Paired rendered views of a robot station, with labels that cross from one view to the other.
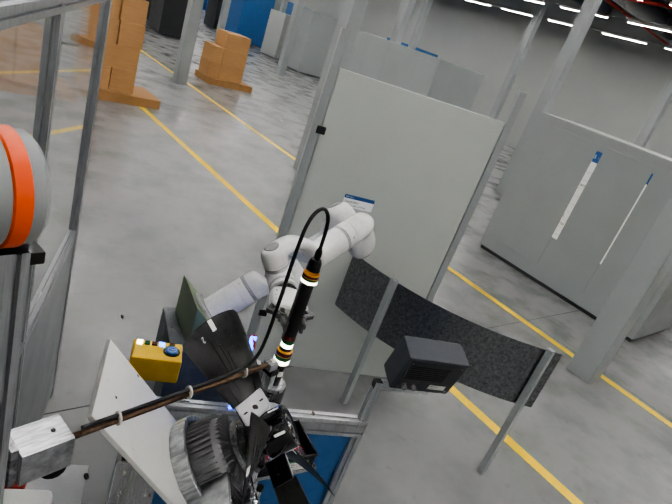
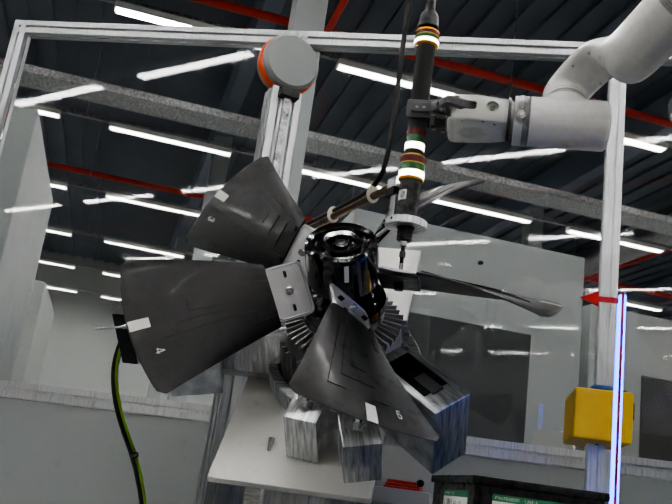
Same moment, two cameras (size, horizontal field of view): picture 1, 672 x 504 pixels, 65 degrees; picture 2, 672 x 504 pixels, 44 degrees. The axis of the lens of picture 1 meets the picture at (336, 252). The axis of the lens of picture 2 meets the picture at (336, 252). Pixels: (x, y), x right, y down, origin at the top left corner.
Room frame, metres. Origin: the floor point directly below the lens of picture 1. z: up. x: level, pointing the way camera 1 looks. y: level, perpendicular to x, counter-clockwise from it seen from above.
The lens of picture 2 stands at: (1.82, -1.14, 0.84)
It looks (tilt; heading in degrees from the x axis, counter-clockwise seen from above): 16 degrees up; 122
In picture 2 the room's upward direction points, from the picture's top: 8 degrees clockwise
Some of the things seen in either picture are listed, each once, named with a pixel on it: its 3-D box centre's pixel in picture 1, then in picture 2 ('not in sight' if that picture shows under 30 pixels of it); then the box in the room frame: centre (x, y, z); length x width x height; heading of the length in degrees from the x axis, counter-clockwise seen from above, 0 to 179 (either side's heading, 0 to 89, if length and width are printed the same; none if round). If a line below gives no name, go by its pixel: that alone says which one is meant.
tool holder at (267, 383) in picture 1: (274, 372); (405, 201); (1.20, 0.04, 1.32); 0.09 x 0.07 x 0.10; 146
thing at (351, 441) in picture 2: not in sight; (359, 446); (1.18, 0.03, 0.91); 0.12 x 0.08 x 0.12; 111
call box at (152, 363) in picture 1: (154, 362); (596, 422); (1.44, 0.45, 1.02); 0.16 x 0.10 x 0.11; 111
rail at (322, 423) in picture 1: (254, 417); not in sight; (1.58, 0.08, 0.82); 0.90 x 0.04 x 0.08; 111
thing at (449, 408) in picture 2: not in sight; (418, 407); (1.25, 0.09, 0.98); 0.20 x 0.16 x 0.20; 111
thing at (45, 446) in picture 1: (35, 450); not in sight; (0.69, 0.39, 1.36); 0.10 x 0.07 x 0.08; 146
